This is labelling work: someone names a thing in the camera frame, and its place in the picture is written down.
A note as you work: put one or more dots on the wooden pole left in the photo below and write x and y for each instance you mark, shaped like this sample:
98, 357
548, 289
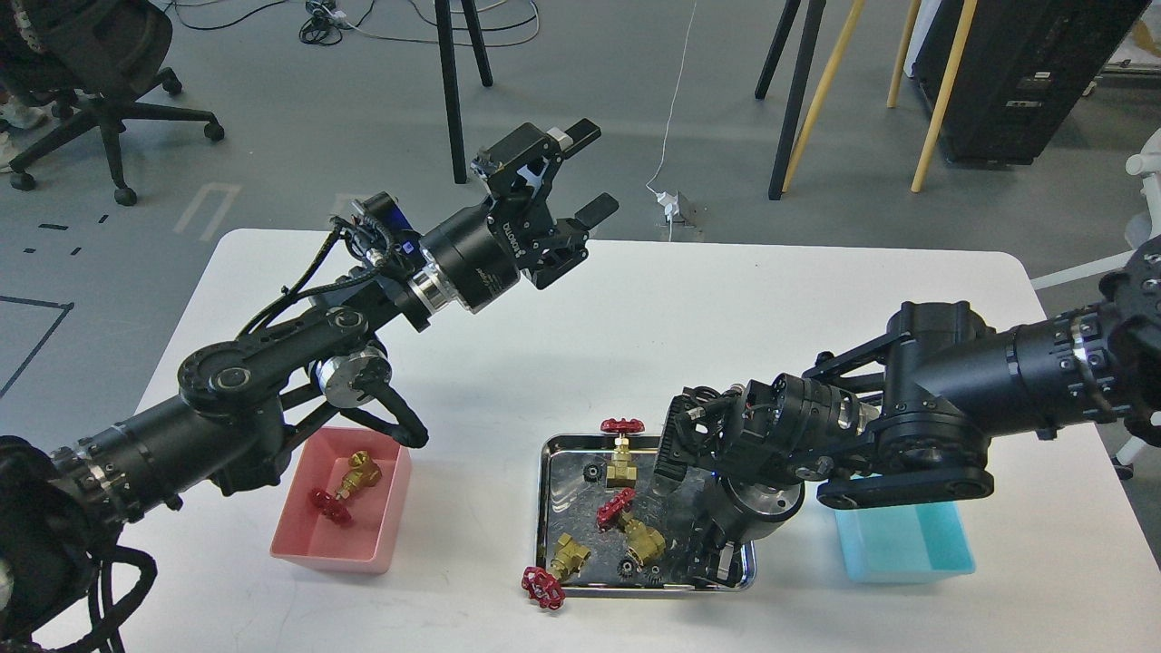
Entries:
822, 90

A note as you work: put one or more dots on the brass valve tray centre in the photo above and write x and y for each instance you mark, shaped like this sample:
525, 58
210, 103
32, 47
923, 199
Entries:
644, 544

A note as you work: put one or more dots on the pink plastic box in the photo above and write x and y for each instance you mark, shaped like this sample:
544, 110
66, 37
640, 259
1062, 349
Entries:
367, 546

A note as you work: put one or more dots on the black office chair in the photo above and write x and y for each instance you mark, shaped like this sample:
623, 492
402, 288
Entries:
94, 60

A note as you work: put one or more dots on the black cabinet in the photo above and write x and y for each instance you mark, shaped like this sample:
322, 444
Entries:
1024, 66

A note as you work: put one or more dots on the brass valve at tray top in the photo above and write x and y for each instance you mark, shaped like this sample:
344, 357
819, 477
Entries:
621, 470

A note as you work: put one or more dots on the black stand leg right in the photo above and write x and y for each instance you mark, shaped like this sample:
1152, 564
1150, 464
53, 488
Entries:
803, 63

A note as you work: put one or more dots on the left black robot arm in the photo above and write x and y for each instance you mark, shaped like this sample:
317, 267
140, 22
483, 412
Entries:
245, 404

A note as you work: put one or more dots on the small black gear bottom left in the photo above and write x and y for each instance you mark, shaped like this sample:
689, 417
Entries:
626, 568

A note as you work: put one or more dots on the white power adapter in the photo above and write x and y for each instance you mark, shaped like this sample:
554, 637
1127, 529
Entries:
677, 209

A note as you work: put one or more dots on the brass valve tray bottom left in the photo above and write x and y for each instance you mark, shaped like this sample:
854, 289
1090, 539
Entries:
544, 585

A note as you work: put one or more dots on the brass valve red handle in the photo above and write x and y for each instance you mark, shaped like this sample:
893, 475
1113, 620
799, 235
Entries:
363, 473

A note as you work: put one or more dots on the wooden pole right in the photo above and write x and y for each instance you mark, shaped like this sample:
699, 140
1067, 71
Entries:
949, 75

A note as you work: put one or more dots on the wooden pole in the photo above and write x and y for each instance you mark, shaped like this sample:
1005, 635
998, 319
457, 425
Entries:
822, 90
949, 75

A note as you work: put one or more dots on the blue plastic box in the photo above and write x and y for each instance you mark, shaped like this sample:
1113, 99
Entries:
913, 544

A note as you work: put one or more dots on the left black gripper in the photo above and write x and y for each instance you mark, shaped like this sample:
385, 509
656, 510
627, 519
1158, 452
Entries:
481, 251

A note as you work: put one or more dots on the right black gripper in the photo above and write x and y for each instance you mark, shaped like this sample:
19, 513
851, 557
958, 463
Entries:
691, 471

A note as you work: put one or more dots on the shiny metal tray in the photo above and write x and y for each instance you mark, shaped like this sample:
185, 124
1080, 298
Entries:
568, 504

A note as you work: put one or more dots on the brass valve tray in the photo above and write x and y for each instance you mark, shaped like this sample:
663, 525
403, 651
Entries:
644, 544
544, 585

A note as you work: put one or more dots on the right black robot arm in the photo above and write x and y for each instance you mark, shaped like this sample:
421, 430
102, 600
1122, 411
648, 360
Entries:
908, 417

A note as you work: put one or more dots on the black stand legs left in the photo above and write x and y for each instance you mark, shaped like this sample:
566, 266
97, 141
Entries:
444, 29

